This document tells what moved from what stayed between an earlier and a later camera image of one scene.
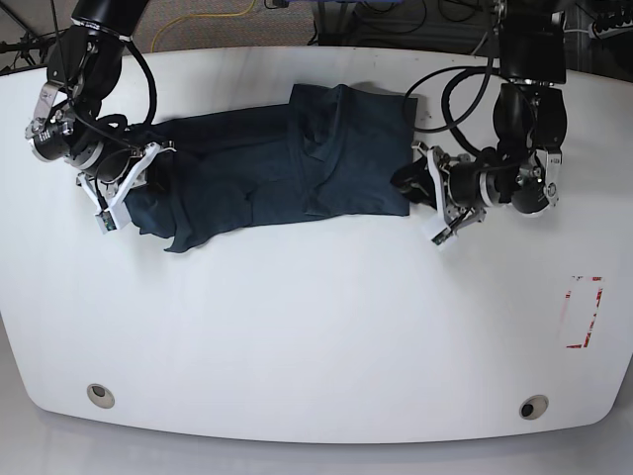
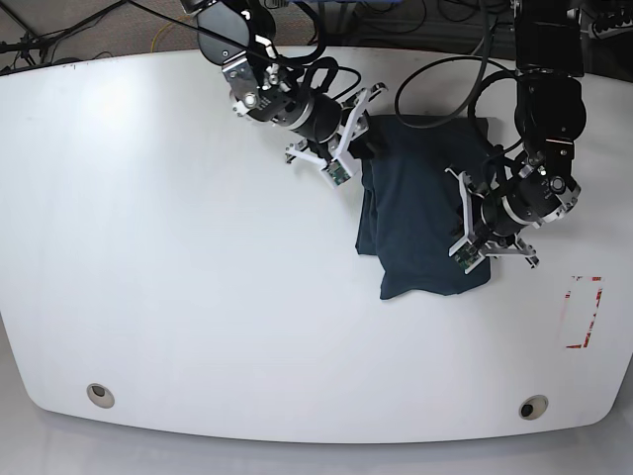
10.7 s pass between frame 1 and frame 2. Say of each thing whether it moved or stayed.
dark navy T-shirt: moved
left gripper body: moved
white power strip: stayed
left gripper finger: moved
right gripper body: moved
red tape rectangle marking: stayed
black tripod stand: stayed
